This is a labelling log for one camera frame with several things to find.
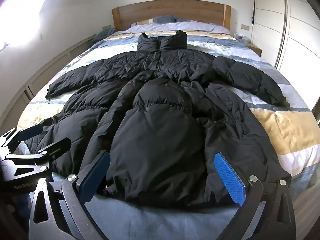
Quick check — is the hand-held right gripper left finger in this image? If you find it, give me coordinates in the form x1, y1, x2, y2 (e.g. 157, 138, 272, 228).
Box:
29, 151, 112, 240

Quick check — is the pale lavender bed sheet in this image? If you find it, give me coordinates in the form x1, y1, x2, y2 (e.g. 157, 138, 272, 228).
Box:
124, 20, 230, 34

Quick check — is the window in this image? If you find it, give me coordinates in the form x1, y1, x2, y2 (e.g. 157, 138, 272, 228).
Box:
0, 0, 57, 53

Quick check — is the blue cloth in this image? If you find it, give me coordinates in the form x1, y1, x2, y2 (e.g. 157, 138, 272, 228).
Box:
91, 27, 117, 47

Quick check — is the wooden nightstand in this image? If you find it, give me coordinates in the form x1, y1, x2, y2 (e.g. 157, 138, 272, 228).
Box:
246, 41, 262, 57

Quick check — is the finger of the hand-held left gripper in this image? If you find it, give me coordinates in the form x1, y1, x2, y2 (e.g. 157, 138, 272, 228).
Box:
5, 137, 72, 178
0, 124, 44, 155

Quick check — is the black puffer coat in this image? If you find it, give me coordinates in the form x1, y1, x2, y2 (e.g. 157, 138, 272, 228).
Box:
24, 29, 292, 207

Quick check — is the wooden headboard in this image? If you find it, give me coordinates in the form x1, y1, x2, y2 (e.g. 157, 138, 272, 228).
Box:
112, 0, 231, 33

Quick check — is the small white container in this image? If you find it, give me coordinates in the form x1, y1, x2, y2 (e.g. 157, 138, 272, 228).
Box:
235, 32, 249, 43

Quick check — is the striped duvet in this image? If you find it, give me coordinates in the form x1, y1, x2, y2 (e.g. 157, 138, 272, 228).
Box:
16, 29, 320, 180

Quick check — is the white wardrobe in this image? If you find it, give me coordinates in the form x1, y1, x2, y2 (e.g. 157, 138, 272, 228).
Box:
252, 0, 320, 110

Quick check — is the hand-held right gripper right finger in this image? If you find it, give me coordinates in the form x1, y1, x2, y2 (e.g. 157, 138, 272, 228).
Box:
214, 151, 297, 240

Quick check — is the grey-blue fleece blanket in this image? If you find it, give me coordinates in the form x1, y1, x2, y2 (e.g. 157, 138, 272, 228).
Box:
15, 175, 250, 240

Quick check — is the white low cabinet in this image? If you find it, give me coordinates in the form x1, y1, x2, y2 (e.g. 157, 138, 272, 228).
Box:
0, 34, 97, 130

